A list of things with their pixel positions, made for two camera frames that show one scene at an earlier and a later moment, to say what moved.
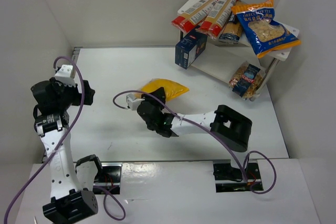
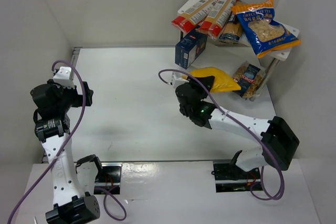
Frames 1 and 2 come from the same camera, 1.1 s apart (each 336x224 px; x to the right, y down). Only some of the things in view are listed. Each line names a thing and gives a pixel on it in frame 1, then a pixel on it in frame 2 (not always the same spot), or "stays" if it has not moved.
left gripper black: x=85 y=93 stays
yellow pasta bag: x=171 y=88 -> x=221 y=82
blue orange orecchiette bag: x=268 y=35 stays
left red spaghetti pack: x=188 y=22 stays
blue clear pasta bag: x=246 y=80 stays
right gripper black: x=156 y=96 -> x=197 y=85
